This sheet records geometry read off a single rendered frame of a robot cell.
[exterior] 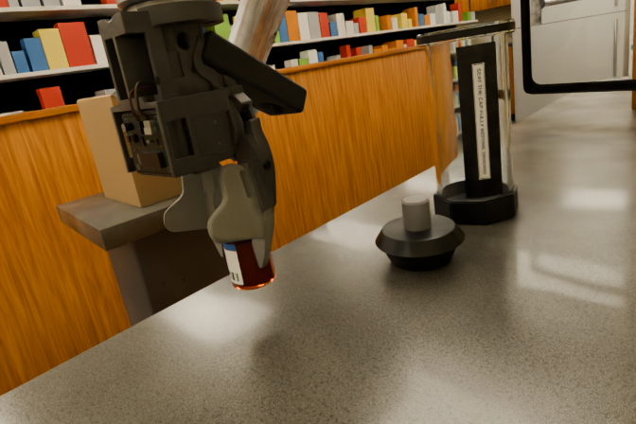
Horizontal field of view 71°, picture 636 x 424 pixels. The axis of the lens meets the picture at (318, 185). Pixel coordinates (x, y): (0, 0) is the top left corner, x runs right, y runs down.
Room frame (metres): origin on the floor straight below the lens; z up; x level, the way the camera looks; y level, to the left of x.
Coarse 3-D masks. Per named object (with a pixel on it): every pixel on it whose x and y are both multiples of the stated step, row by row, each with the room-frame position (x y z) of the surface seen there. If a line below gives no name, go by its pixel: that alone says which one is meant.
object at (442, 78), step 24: (480, 24) 0.48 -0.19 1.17; (432, 48) 0.52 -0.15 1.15; (504, 48) 0.50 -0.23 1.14; (432, 72) 0.53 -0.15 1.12; (456, 72) 0.50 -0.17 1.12; (504, 72) 0.50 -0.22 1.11; (432, 96) 0.53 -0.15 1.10; (456, 96) 0.50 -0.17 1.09; (504, 96) 0.50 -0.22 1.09; (432, 120) 0.54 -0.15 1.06; (456, 120) 0.50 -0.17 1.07; (504, 120) 0.50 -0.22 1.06; (456, 144) 0.50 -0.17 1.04; (504, 144) 0.50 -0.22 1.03; (456, 168) 0.50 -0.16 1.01; (504, 168) 0.50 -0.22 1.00; (456, 192) 0.51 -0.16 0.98; (504, 192) 0.50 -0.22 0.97
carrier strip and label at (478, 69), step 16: (464, 48) 0.49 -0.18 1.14; (480, 48) 0.49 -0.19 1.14; (464, 64) 0.49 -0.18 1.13; (480, 64) 0.49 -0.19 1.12; (496, 64) 0.49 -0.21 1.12; (464, 80) 0.49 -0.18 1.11; (480, 80) 0.49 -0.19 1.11; (496, 80) 0.49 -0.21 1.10; (464, 96) 0.50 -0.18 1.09; (480, 96) 0.49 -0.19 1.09; (496, 96) 0.49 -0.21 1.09; (464, 112) 0.50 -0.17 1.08; (480, 112) 0.49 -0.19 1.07; (496, 112) 0.49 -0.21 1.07; (464, 128) 0.50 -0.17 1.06; (480, 128) 0.49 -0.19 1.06; (496, 128) 0.49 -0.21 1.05; (464, 144) 0.50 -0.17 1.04; (480, 144) 0.49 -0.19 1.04; (496, 144) 0.49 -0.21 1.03; (464, 160) 0.50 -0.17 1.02; (480, 160) 0.49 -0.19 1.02; (496, 160) 0.49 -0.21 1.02; (480, 176) 0.49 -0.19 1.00; (496, 176) 0.49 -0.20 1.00; (480, 192) 0.49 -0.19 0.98; (496, 192) 0.49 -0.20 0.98
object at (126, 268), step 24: (144, 240) 0.83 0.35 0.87; (168, 240) 0.86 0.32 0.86; (192, 240) 0.89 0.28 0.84; (120, 264) 0.90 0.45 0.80; (144, 264) 0.82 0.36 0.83; (168, 264) 0.85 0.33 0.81; (192, 264) 0.88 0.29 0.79; (216, 264) 0.91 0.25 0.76; (120, 288) 0.95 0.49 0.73; (144, 288) 0.81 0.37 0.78; (168, 288) 0.84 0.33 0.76; (192, 288) 0.87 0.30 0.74; (144, 312) 0.85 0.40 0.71
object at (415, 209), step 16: (416, 208) 0.42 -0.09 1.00; (400, 224) 0.44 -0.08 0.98; (416, 224) 0.42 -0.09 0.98; (432, 224) 0.43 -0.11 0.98; (448, 224) 0.42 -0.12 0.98; (384, 240) 0.42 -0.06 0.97; (400, 240) 0.41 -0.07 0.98; (416, 240) 0.40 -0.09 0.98; (432, 240) 0.40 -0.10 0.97; (448, 240) 0.40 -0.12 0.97; (400, 256) 0.40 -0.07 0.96; (416, 256) 0.39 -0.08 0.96; (432, 256) 0.39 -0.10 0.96; (448, 256) 0.40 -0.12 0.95
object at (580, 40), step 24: (552, 0) 1.07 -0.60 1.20; (576, 0) 1.03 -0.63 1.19; (600, 0) 0.99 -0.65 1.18; (624, 0) 0.95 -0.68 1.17; (552, 24) 1.07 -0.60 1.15; (576, 24) 1.03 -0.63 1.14; (600, 24) 0.99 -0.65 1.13; (624, 24) 0.95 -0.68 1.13; (552, 48) 1.07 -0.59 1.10; (576, 48) 1.03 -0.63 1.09; (600, 48) 0.99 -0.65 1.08; (624, 48) 0.95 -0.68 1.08; (552, 72) 1.07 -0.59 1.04; (576, 72) 1.03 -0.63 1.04; (600, 72) 0.99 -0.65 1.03; (624, 72) 0.95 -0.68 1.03
